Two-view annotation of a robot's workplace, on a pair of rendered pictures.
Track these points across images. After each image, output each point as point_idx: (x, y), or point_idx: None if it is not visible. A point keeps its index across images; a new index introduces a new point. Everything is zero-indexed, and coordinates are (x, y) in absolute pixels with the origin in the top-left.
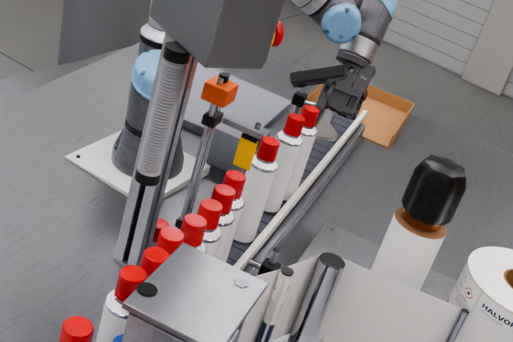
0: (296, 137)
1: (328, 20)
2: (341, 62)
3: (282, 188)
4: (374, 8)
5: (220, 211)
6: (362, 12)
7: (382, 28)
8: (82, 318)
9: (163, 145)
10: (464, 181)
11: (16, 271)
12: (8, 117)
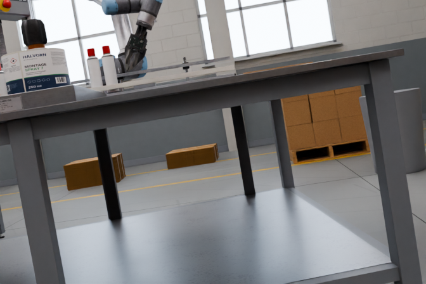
0: (89, 56)
1: (101, 7)
2: (149, 30)
3: (91, 82)
4: None
5: None
6: (141, 2)
7: (146, 4)
8: None
9: (0, 52)
10: (26, 21)
11: None
12: None
